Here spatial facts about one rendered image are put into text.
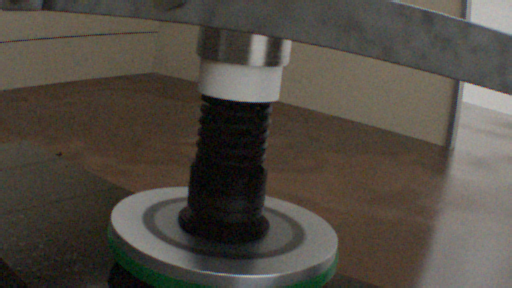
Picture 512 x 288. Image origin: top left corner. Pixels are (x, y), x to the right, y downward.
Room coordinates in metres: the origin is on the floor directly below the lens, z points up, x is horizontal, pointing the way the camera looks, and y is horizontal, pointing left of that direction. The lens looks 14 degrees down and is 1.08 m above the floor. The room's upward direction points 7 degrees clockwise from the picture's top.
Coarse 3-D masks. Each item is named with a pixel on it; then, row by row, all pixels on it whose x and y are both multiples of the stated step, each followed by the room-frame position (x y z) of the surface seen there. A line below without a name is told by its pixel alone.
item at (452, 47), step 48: (48, 0) 0.51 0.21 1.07; (96, 0) 0.50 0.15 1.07; (144, 0) 0.49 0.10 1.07; (192, 0) 0.48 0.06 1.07; (240, 0) 0.47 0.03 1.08; (288, 0) 0.46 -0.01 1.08; (336, 0) 0.46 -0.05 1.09; (384, 0) 0.45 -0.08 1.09; (336, 48) 0.46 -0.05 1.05; (384, 48) 0.45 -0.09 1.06; (432, 48) 0.44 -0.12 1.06; (480, 48) 0.44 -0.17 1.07
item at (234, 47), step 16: (208, 32) 0.50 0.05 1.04; (224, 32) 0.50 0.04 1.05; (240, 32) 0.49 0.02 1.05; (208, 48) 0.50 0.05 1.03; (224, 48) 0.50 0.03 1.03; (240, 48) 0.49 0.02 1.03; (256, 48) 0.49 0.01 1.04; (272, 48) 0.50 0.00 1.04; (288, 48) 0.52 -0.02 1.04; (240, 64) 0.49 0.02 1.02; (256, 64) 0.50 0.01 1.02; (272, 64) 0.50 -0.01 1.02
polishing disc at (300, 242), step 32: (160, 192) 0.60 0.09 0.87; (128, 224) 0.50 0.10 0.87; (160, 224) 0.51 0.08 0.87; (288, 224) 0.55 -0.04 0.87; (320, 224) 0.56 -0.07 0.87; (160, 256) 0.44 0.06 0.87; (192, 256) 0.45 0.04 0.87; (224, 256) 0.46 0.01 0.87; (256, 256) 0.47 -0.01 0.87; (288, 256) 0.48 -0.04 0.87; (320, 256) 0.48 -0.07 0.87
